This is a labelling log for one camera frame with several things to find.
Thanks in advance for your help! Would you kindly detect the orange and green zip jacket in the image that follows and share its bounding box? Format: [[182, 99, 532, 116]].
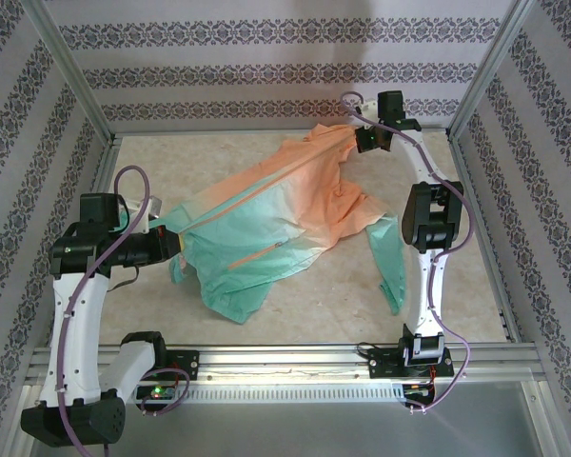
[[168, 122, 408, 328]]

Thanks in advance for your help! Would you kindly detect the small controller circuit board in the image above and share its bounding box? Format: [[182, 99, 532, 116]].
[[402, 383, 438, 407], [135, 384, 178, 407]]

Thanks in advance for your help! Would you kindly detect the grey metal panel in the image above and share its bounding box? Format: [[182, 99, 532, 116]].
[[28, 402, 546, 457]]

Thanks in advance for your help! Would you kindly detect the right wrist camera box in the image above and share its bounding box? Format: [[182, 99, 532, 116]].
[[360, 97, 381, 123]]

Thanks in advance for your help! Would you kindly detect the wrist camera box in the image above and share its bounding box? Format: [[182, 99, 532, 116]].
[[360, 97, 381, 123], [118, 196, 164, 235]]

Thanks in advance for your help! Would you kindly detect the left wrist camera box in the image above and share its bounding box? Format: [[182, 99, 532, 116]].
[[118, 196, 164, 235]]

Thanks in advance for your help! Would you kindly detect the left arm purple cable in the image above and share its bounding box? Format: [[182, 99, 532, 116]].
[[54, 164, 192, 457]]

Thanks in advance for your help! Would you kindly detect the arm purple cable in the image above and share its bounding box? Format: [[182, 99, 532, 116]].
[[340, 91, 475, 416], [54, 164, 192, 457]]

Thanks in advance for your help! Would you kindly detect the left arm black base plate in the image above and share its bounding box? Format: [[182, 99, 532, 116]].
[[164, 349, 200, 382]]

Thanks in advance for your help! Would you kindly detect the thin aluminium wall rail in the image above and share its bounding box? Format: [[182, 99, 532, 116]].
[[111, 124, 453, 139]]

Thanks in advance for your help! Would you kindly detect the aluminium frame corner post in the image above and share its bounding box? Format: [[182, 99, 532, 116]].
[[445, 0, 551, 144], [21, 0, 121, 147]]

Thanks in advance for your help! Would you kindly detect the long aluminium mounting rail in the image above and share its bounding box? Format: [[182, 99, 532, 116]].
[[26, 346, 548, 385]]

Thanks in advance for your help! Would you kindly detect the perforated metal cable duct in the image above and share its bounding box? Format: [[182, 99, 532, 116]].
[[46, 383, 406, 405]]

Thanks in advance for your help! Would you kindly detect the thin black cable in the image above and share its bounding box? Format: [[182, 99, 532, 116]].
[[356, 340, 386, 359]]

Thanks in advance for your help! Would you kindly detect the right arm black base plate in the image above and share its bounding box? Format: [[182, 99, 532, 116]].
[[368, 346, 456, 381]]

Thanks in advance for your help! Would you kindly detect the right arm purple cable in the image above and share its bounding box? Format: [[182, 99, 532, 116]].
[[340, 91, 475, 416]]

